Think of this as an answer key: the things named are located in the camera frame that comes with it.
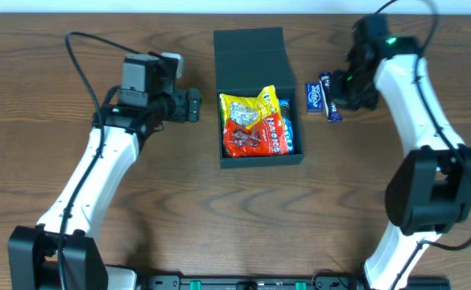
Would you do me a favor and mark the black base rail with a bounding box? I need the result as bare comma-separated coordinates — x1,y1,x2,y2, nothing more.
136,274,452,290

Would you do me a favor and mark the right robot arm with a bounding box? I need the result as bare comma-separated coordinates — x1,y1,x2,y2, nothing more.
330,13,471,290

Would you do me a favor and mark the blue Oreo cookie pack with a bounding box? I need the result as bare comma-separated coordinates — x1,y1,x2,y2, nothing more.
279,99,295,155

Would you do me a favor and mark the red Haribo candy bag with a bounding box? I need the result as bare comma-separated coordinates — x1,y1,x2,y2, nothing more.
223,114,289,158

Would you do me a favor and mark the dark green box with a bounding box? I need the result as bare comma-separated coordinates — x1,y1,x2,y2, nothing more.
213,27,304,168

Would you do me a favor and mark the yellow snack bag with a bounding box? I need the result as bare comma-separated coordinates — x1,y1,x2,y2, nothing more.
219,85,281,129

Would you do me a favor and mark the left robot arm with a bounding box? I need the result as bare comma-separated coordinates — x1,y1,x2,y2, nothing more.
8,52,200,289

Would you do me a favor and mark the blue Eclipse mint box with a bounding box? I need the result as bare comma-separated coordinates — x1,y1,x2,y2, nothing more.
305,82,323,113

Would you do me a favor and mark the purple Dairy Milk bar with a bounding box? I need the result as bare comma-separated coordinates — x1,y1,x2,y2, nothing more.
319,72,343,122

